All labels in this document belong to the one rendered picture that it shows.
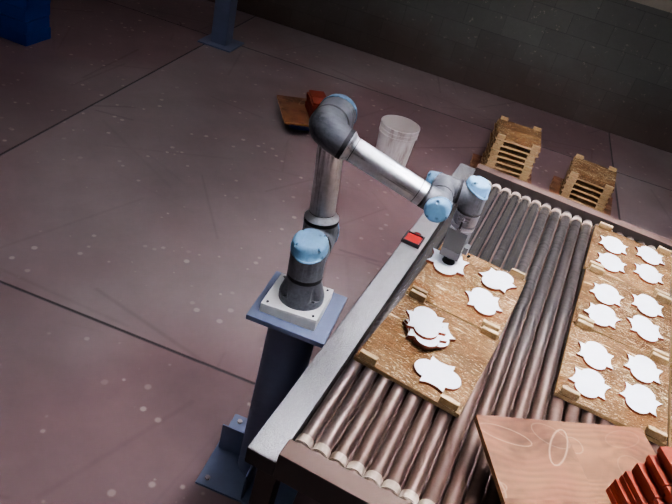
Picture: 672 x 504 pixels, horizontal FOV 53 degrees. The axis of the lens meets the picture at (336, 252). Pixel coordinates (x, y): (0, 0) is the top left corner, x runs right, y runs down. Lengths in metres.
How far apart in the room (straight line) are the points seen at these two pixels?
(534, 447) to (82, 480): 1.69
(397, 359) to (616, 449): 0.65
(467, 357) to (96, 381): 1.66
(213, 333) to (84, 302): 0.64
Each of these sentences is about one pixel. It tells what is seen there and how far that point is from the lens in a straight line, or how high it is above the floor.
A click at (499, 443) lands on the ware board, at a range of 1.83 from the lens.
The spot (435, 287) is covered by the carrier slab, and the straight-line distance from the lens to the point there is 2.41.
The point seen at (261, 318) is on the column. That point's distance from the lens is 2.17.
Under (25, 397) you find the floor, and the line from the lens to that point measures 3.08.
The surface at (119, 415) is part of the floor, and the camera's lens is 2.99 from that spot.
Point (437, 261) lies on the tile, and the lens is 2.19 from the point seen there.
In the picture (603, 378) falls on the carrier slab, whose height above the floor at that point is 0.94.
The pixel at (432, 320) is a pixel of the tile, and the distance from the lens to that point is 2.18.
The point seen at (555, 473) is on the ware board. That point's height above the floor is 1.04.
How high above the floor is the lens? 2.30
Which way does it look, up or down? 34 degrees down
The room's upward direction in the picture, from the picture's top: 16 degrees clockwise
